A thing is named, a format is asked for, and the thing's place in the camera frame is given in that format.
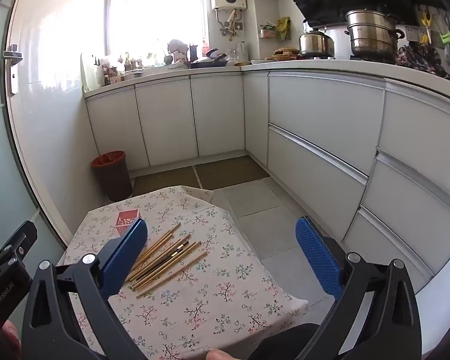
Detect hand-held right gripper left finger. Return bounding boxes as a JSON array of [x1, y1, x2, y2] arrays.
[[20, 217, 151, 360]]

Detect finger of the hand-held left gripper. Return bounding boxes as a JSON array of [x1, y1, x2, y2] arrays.
[[0, 220, 37, 275]]

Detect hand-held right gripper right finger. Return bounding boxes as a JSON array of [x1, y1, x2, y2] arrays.
[[295, 216, 422, 360]]

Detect pile of chopsticks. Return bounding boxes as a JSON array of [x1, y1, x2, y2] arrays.
[[125, 222, 209, 299]]

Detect person's left hand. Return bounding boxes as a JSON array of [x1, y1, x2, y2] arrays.
[[1, 322, 22, 358]]

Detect red white printed box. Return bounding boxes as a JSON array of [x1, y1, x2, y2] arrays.
[[116, 209, 142, 238]]

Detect dark trash bin red liner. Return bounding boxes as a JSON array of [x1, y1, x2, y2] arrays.
[[91, 151, 134, 202]]

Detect frosted glass sliding door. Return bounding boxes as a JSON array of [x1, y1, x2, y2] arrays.
[[0, 0, 76, 271]]

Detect olive floor mat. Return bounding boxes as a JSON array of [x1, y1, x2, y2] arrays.
[[129, 166, 201, 197], [193, 155, 271, 190]]

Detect person's dark trouser leg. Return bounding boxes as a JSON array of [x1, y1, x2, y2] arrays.
[[247, 322, 323, 360]]

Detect floral tablecloth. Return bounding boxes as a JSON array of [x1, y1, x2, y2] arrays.
[[58, 185, 309, 360]]

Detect white kitchen base cabinets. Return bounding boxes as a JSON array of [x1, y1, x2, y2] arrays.
[[83, 64, 450, 297]]

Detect white cutting board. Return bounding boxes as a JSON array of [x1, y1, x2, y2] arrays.
[[80, 52, 98, 91]]

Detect group of small condiment jars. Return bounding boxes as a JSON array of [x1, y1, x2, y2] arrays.
[[101, 55, 122, 83]]

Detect basket of food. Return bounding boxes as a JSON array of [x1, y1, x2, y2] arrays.
[[272, 46, 300, 61]]

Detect black frying pan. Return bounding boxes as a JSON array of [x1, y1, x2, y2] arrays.
[[190, 49, 229, 69]]

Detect pale crumpled cloth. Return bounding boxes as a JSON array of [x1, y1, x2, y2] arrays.
[[167, 38, 190, 62]]

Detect small stainless steel pot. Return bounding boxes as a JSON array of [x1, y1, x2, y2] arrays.
[[298, 27, 335, 59]]

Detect dark patterned cloth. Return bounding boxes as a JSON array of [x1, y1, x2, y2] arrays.
[[395, 42, 450, 80]]

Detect large aluminium pot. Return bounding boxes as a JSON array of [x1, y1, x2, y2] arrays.
[[324, 24, 352, 59]]

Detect stainless steel steamer pot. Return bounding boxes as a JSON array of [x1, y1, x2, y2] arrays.
[[344, 8, 406, 61]]

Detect yellow green packet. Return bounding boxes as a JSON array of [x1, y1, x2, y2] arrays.
[[277, 16, 291, 40]]

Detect kitchen window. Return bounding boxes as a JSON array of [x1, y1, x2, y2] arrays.
[[105, 0, 211, 59]]

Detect yellow kitchen scissors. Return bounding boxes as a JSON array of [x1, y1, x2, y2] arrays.
[[416, 5, 434, 44]]

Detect metal door handle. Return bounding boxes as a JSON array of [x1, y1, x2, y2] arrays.
[[4, 44, 23, 96]]

